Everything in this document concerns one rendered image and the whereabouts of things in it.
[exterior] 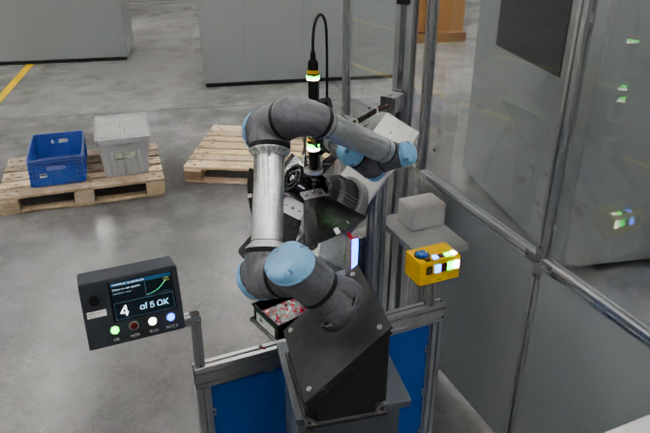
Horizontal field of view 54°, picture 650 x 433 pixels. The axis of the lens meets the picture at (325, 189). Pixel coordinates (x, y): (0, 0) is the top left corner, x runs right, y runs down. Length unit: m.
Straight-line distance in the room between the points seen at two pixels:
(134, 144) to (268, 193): 3.46
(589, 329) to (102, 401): 2.20
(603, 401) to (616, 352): 0.21
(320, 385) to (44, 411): 2.00
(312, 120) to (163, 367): 2.04
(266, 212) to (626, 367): 1.25
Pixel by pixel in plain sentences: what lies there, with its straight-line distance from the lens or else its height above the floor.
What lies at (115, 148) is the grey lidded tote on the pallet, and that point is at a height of 0.39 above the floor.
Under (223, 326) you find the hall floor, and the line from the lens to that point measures 3.63.
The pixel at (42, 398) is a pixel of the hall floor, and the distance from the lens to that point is 3.44.
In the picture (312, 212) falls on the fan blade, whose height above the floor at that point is 1.18.
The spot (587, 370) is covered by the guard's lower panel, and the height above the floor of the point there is 0.72.
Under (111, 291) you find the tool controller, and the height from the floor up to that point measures 1.22.
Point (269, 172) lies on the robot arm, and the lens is 1.71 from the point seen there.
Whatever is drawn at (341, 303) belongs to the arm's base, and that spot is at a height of 1.27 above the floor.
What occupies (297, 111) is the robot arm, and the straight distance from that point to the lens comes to 1.67.
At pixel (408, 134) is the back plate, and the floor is 1.34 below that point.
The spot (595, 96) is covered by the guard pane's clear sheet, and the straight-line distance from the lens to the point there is 2.13.
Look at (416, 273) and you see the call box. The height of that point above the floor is 1.03.
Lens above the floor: 2.20
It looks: 26 degrees down
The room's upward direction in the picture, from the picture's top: straight up
